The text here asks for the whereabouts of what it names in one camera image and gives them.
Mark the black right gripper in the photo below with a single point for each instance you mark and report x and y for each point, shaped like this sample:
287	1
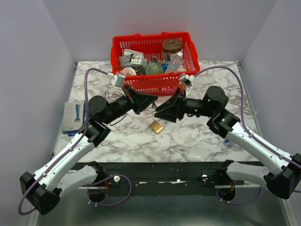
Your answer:
178	102

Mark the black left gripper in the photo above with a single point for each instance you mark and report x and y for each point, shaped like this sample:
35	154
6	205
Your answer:
138	100

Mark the large brass padlock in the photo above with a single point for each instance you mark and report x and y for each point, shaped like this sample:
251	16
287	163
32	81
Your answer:
158	125

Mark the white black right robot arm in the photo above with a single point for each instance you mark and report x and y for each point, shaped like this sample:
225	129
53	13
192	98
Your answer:
280	173

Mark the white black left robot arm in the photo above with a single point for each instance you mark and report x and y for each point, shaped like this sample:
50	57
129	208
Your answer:
45	187

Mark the red plastic shopping basket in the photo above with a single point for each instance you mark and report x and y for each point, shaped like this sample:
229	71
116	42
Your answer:
151	45

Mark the black tape roll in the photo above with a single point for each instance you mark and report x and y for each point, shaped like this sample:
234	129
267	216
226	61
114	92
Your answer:
133	70

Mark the green glitter ball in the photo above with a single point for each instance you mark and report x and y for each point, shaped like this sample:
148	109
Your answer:
153	68

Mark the clear plastic bottle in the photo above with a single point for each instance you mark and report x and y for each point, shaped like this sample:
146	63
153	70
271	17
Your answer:
175	63

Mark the grey foil pouch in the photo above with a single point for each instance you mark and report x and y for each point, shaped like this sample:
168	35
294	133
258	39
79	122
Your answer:
131	57

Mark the jar with brown lid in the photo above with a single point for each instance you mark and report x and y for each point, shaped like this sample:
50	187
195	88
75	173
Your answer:
170	48

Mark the red bull can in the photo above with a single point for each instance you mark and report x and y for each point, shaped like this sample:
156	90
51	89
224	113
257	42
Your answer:
228	143

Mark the blue razor package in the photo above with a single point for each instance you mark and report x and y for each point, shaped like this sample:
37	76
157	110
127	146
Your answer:
74	117

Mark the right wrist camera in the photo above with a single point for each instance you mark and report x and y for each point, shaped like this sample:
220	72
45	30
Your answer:
187	81

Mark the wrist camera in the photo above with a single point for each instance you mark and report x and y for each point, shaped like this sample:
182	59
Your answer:
187	81
117	81

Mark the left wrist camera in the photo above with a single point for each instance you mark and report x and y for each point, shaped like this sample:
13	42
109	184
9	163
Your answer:
117	81

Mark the black metal base rail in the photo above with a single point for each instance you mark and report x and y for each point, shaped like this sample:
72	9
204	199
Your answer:
167	178

